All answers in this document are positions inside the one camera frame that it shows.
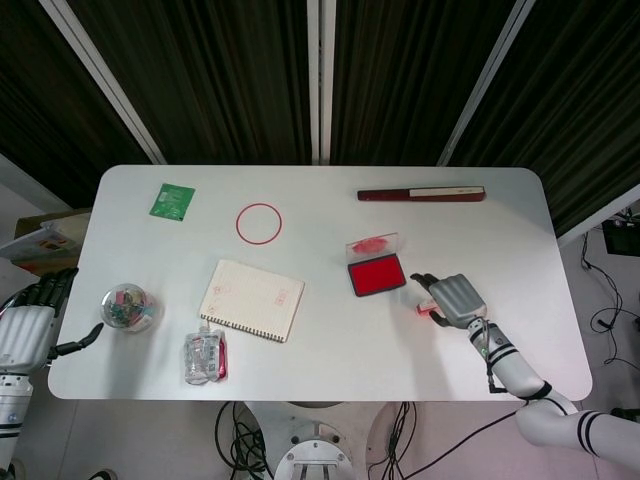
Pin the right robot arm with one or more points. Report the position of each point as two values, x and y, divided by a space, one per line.
515 375

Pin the red ink pad case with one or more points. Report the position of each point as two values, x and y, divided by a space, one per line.
376 277

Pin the silver red spout pouch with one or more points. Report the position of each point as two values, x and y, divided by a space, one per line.
202 357

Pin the black monitor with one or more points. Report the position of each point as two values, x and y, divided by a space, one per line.
619 236

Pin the dark red folding fan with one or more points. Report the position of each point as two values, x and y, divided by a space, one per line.
420 194

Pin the white slanted frame pole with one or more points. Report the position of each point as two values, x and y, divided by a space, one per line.
105 85
485 85

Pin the clear jar of clips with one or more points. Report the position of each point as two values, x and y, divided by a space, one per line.
131 307

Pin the robot base column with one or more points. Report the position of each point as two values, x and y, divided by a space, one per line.
320 445

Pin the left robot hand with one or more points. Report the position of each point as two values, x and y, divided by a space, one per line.
25 325

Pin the cardboard box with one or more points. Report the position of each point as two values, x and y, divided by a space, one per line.
75 235

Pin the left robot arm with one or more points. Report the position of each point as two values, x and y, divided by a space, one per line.
12 410

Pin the red white stamp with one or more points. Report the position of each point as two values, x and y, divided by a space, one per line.
426 306

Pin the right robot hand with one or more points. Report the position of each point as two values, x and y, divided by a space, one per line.
457 297

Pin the spiral notebook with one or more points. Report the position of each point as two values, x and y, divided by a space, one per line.
252 300

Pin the green sachet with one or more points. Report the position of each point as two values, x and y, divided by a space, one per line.
172 200

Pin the white upright frame pole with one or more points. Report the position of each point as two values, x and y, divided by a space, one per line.
322 80

